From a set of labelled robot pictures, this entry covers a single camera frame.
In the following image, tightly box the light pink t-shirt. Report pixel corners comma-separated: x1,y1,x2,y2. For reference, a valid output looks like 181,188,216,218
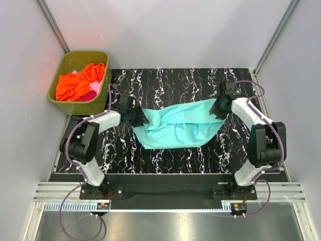
72,70,102,95

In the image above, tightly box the magenta t-shirt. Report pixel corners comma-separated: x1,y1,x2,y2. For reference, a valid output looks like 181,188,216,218
75,90,97,102

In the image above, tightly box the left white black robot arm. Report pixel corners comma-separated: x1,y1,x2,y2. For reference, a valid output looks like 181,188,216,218
59,95,149,199

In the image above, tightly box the olive green plastic bin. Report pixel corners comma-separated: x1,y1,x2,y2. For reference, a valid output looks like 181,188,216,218
48,50,111,115

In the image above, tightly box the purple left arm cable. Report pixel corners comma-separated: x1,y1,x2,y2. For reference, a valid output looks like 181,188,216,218
59,84,122,239

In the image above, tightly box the slotted aluminium rail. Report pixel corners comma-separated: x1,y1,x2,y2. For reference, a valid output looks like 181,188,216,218
44,201,231,212

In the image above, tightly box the orange t-shirt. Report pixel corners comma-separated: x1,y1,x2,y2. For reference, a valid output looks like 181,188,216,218
55,63,106,101

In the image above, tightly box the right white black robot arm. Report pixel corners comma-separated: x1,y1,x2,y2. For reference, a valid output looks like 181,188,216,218
209,80,286,199

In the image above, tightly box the turquoise t-shirt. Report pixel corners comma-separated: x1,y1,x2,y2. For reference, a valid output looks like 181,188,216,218
132,98,225,149

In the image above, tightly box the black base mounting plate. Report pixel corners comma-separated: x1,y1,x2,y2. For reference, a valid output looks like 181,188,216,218
80,174,257,206

